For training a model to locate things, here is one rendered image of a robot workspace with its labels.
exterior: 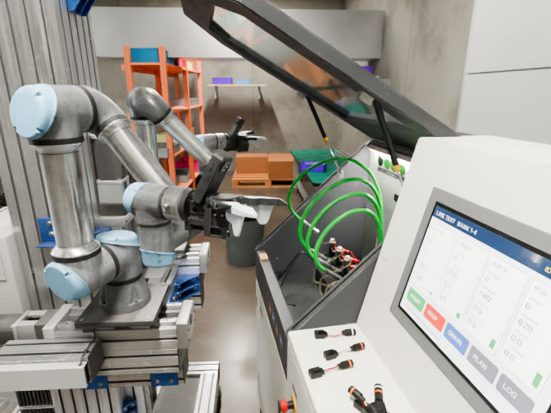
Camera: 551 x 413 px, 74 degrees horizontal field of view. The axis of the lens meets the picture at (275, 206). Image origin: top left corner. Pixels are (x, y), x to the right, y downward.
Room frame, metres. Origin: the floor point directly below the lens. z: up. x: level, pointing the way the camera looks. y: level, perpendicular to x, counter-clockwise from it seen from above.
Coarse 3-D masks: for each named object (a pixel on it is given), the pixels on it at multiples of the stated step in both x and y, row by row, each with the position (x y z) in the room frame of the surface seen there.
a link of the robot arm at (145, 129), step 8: (136, 88) 1.58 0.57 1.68; (128, 96) 1.61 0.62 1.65; (128, 104) 1.61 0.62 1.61; (136, 112) 1.55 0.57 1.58; (136, 120) 1.57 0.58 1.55; (144, 120) 1.57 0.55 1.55; (136, 128) 1.59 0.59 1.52; (144, 128) 1.58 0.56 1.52; (152, 128) 1.60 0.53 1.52; (144, 136) 1.58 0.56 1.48; (152, 136) 1.60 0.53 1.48; (144, 144) 1.58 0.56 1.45; (152, 144) 1.60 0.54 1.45; (152, 152) 1.59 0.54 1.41
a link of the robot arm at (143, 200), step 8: (136, 184) 0.79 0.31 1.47; (144, 184) 0.78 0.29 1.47; (152, 184) 0.78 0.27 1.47; (160, 184) 0.78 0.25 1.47; (128, 192) 0.77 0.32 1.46; (136, 192) 0.76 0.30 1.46; (144, 192) 0.76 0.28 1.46; (152, 192) 0.75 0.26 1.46; (160, 192) 0.75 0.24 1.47; (128, 200) 0.77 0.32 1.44; (136, 200) 0.76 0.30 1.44; (144, 200) 0.75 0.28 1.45; (152, 200) 0.74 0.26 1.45; (160, 200) 0.74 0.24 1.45; (128, 208) 0.77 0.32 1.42; (136, 208) 0.76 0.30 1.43; (144, 208) 0.75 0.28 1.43; (152, 208) 0.74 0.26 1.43; (160, 208) 0.73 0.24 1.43; (136, 216) 0.77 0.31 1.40; (144, 216) 0.75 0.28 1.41; (152, 216) 0.75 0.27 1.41; (160, 216) 0.74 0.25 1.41; (144, 224) 0.75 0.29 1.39; (152, 224) 0.75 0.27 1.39
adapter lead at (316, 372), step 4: (348, 360) 0.79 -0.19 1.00; (352, 360) 0.79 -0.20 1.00; (340, 364) 0.78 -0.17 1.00; (344, 364) 0.78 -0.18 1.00; (348, 364) 0.78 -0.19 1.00; (352, 364) 0.78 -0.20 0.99; (312, 368) 0.76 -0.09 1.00; (316, 368) 0.76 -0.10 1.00; (320, 368) 0.77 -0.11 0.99; (332, 368) 0.78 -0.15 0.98; (336, 368) 0.78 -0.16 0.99; (340, 368) 0.77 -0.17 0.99; (344, 368) 0.78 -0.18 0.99; (308, 372) 0.76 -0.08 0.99; (312, 372) 0.75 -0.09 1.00; (316, 372) 0.75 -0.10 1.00; (320, 372) 0.75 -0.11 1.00; (324, 372) 0.76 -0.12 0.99; (312, 376) 0.74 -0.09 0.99; (316, 376) 0.75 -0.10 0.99; (320, 376) 0.75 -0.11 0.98
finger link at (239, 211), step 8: (232, 208) 0.63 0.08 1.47; (240, 208) 0.63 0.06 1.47; (248, 208) 0.62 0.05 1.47; (232, 216) 0.65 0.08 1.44; (240, 216) 0.62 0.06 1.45; (248, 216) 0.61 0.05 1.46; (256, 216) 0.61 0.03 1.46; (232, 224) 0.65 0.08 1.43; (240, 224) 0.62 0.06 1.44; (240, 232) 0.63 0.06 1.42
